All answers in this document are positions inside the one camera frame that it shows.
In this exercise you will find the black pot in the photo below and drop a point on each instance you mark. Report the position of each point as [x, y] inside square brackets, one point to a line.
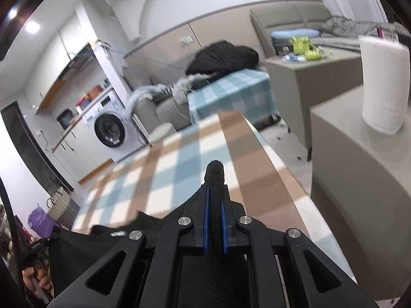
[65, 118]

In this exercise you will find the plaid tablecloth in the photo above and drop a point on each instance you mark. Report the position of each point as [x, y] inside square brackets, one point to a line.
[179, 166]

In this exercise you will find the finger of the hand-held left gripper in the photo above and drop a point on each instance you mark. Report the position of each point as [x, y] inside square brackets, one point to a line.
[40, 244]

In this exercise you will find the black jacket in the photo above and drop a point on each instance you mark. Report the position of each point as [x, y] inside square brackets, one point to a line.
[224, 57]

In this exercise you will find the black sweater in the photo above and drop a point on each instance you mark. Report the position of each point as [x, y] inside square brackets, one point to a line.
[214, 176]

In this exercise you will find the woven laundry basket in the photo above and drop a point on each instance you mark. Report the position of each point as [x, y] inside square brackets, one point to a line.
[62, 208]

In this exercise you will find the white washing machine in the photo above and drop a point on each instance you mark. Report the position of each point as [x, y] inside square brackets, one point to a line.
[135, 142]

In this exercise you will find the round ceiling light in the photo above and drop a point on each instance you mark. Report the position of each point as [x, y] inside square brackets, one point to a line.
[12, 13]

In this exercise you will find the black white checkered pillow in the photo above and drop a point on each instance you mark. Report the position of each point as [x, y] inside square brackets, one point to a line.
[162, 91]

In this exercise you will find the white wall socket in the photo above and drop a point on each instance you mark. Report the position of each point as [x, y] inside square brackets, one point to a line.
[187, 40]

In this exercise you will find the yellow-green toy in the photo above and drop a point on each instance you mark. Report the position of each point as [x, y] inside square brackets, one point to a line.
[303, 46]

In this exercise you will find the teal checkered cloth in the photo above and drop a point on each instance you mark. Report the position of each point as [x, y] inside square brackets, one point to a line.
[237, 93]

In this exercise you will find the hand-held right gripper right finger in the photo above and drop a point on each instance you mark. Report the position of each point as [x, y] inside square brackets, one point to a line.
[224, 221]

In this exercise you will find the person's left hand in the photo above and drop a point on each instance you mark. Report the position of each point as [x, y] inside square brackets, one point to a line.
[32, 282]

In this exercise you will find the white cabinet with wooden counter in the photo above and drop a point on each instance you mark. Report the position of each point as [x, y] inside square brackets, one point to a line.
[86, 154]

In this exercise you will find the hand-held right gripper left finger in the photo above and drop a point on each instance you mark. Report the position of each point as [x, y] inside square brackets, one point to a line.
[206, 218]

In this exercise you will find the light blue pillow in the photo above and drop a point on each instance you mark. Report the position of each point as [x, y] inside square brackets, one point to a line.
[289, 33]

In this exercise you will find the cluttered shoe rack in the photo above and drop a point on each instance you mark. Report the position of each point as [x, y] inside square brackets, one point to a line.
[9, 240]

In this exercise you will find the grey side cabinet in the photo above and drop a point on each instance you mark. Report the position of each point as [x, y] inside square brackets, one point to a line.
[289, 83]
[353, 166]

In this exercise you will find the white clothes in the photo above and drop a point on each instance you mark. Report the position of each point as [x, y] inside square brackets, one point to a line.
[141, 94]

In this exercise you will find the pink white box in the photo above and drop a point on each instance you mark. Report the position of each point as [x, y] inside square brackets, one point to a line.
[387, 33]

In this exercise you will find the dark glass door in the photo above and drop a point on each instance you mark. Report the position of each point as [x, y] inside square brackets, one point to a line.
[29, 147]

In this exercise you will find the grey sofa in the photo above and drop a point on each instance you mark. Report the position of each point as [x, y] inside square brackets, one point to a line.
[167, 112]

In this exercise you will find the white wall cabinet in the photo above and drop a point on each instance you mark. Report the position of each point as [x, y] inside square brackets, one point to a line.
[64, 67]

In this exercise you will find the clear plastic bottle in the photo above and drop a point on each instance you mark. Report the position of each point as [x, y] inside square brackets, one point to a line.
[293, 58]

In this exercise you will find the purple bag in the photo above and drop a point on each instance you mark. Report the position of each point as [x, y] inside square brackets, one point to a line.
[41, 223]

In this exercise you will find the colourful plastic basins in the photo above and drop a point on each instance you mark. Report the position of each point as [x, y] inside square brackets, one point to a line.
[90, 98]

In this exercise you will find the white paper towel roll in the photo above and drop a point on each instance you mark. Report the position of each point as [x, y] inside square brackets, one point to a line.
[383, 86]

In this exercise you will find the grey white garment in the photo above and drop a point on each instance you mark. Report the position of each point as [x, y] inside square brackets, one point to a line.
[183, 89]

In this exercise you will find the grey blanket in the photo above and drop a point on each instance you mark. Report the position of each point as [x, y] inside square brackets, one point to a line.
[346, 25]

